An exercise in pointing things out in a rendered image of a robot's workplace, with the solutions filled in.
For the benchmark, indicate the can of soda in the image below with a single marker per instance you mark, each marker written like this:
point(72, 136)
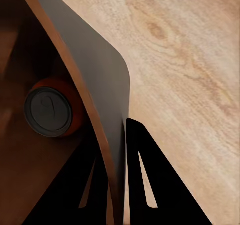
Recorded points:
point(54, 107)

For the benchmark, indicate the trash can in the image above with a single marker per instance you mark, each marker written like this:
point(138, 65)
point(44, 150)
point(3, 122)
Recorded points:
point(41, 39)

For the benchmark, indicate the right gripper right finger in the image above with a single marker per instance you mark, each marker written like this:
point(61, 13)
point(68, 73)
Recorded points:
point(176, 205)

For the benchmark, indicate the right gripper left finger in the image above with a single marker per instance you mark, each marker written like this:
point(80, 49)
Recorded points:
point(59, 205)

